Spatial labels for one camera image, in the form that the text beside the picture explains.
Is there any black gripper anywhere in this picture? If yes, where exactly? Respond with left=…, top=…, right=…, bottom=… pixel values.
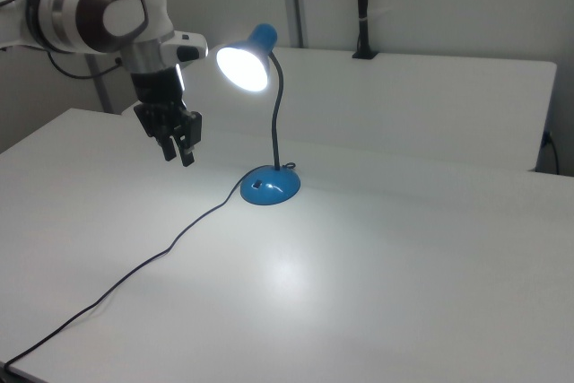
left=130, top=65, right=204, bottom=169

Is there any black pole with clamp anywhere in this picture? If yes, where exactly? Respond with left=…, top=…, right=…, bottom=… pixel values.
left=351, top=0, right=380, bottom=61

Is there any blue gooseneck desk lamp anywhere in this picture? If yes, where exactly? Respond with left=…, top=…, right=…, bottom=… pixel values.
left=215, top=22, right=302, bottom=208

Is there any grey metal frame leg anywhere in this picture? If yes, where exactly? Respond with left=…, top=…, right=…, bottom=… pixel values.
left=85, top=54, right=114, bottom=115

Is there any black cable at socket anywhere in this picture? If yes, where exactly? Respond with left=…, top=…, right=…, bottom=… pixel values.
left=541, top=130, right=561, bottom=175

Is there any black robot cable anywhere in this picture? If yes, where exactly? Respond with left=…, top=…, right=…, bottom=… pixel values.
left=46, top=49, right=125, bottom=82

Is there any black lamp power cable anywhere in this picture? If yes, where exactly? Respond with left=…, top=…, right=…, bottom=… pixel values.
left=0, top=160, right=298, bottom=378

